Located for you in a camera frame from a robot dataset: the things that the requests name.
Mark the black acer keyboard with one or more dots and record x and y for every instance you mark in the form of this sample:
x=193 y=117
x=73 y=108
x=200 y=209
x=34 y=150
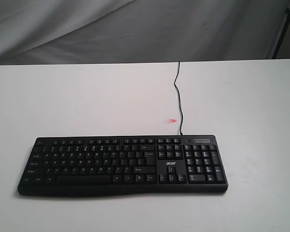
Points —
x=120 y=165

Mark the white backdrop cloth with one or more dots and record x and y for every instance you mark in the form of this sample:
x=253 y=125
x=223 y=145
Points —
x=137 y=31

